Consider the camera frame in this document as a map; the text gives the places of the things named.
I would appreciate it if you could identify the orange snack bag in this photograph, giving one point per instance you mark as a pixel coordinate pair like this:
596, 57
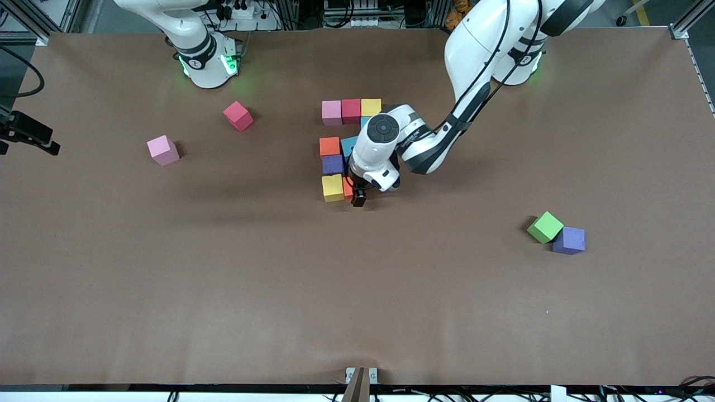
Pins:
457, 14

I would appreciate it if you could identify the yellow foam cube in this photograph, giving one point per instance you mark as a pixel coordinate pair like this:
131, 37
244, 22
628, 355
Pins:
333, 187
371, 107

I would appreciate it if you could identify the aluminium frame profile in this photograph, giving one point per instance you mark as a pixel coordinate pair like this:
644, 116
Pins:
684, 28
39, 34

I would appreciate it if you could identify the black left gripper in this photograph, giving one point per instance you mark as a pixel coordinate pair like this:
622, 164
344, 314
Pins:
358, 197

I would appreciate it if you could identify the white power strip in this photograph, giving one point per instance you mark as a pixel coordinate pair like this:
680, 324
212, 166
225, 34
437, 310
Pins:
366, 23
244, 12

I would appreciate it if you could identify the pink foam cube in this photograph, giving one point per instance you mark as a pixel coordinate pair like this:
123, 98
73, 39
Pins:
163, 150
332, 111

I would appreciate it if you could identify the purple foam cube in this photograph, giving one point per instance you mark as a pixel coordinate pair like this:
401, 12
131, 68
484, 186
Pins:
568, 240
333, 164

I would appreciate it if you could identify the white metal bracket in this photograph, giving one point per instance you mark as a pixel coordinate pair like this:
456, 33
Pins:
373, 376

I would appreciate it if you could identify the orange foam cube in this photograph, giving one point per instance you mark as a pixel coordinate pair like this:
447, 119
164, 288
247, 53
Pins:
347, 188
329, 146

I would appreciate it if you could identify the small black caster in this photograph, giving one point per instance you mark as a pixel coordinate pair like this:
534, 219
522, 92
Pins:
619, 21

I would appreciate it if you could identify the green foam cube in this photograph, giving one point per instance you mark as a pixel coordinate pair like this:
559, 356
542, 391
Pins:
545, 227

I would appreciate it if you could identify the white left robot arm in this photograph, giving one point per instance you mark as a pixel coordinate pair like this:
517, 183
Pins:
371, 151

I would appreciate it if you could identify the tan camera post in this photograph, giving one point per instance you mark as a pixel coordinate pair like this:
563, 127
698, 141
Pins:
357, 391

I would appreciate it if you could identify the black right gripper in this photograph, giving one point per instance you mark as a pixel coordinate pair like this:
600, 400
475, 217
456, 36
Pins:
30, 127

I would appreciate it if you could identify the red foam cube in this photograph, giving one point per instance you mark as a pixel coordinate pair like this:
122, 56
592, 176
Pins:
238, 116
352, 110

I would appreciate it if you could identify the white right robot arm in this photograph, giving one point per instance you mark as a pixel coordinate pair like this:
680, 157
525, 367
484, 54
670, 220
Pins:
206, 67

